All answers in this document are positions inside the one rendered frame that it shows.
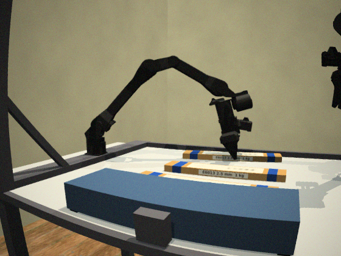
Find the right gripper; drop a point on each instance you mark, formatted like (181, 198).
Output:
(336, 101)

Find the orange welding electrode pack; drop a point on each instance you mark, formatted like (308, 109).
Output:
(233, 172)

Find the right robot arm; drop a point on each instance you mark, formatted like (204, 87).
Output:
(335, 57)

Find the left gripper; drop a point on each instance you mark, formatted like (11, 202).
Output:
(230, 137)

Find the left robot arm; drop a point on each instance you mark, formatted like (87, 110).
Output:
(95, 142)

